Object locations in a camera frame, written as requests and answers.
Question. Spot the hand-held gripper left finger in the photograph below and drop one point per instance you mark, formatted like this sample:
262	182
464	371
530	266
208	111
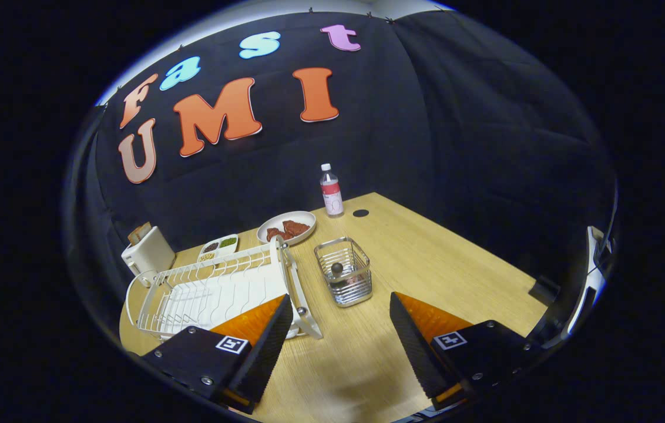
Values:
262	352

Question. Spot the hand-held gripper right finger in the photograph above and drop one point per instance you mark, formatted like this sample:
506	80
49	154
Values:
412	346

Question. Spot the white dish rack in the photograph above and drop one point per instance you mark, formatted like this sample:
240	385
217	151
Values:
215	294

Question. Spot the white divided condiment dish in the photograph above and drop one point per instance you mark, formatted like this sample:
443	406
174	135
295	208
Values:
218	248

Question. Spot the white plate with meat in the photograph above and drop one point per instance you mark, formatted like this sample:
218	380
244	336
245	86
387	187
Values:
268	223

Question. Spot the brown meat piece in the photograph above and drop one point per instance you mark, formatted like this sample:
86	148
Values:
276	234
296	228

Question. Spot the small black block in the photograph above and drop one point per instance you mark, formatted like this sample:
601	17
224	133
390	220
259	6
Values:
544	288

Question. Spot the cream toaster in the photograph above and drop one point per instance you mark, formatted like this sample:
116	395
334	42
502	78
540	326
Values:
150	255

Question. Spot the toasted bread slice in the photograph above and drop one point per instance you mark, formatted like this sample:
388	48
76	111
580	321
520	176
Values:
144	229
134	236

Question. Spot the clear bottle with red label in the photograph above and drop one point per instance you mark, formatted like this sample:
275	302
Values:
331	191

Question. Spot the white stand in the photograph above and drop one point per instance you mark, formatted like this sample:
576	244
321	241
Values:
594	264

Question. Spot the black backdrop cloth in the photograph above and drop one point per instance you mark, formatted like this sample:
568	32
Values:
456	117

